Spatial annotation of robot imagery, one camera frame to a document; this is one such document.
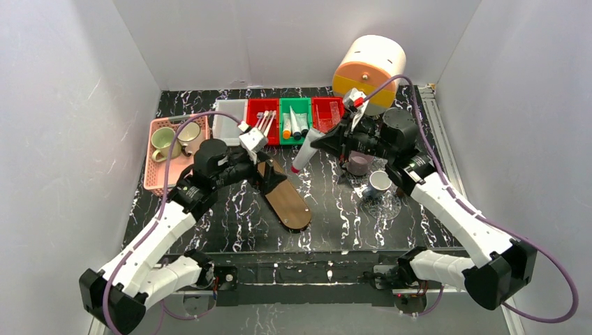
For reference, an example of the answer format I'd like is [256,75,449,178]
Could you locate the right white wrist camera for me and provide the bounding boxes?
[343,88,368,131]

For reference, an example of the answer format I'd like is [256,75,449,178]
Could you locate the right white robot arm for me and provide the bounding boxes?
[306,108,537,310]

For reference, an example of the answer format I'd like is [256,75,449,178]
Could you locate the aluminium side rail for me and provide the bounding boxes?
[415,84,526,334]

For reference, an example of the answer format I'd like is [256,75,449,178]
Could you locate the brown oval wooden tray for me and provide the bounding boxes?
[263,158,312,232]

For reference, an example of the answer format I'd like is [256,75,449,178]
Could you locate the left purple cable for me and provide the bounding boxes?
[101,110,246,335]

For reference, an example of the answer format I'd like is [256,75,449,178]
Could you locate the white plastic bin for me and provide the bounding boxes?
[212,99,248,146]

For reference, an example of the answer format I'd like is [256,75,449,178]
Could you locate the black cap toothpaste tube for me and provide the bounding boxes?
[297,113,309,137]

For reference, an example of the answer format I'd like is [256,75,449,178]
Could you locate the cream ceramic mug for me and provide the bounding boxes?
[177,121,205,157]

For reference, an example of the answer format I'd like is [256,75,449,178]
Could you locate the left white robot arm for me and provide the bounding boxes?
[79,139,287,334]

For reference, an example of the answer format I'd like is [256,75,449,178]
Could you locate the purple cable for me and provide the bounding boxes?
[356,75,579,325]
[101,110,246,335]

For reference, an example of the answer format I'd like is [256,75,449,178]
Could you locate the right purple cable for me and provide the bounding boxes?
[356,75,579,325]

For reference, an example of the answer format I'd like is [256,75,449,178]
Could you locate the orange cap toothpaste tube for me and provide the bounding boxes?
[282,113,292,140]

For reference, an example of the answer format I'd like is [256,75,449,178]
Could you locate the green ceramic mug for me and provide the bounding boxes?
[151,127,182,163]

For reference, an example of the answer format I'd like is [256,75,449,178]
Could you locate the red holder bin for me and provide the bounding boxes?
[311,97,344,133]

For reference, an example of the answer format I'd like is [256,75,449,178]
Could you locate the purple ceramic mug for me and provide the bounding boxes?
[345,153,374,177]

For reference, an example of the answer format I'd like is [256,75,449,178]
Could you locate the red toothbrush bin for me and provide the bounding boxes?
[245,98,281,147]

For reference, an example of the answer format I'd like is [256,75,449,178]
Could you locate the red cap toothpaste tube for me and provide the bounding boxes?
[291,128,325,174]

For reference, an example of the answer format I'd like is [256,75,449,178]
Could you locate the round drawer cabinet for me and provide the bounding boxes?
[332,35,406,97]

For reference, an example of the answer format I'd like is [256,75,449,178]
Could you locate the clear oval acrylic tray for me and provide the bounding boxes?
[360,186,402,220]

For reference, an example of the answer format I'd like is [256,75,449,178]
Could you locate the black front base bar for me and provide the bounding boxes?
[152,249,445,308]

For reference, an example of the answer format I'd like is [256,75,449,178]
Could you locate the white toothbrush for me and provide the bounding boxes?
[263,110,276,136]
[255,110,269,132]
[256,110,274,133]

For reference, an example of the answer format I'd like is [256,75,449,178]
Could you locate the clear acrylic holder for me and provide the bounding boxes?
[314,101,341,133]

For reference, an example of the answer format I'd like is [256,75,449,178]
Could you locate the pink plastic basket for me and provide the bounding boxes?
[143,112,213,197]

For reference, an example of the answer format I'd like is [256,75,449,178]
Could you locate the green toothpaste bin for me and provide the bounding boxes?
[279,98,313,145]

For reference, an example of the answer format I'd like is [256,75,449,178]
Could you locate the white blue-handled mug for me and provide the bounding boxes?
[362,171,392,200]

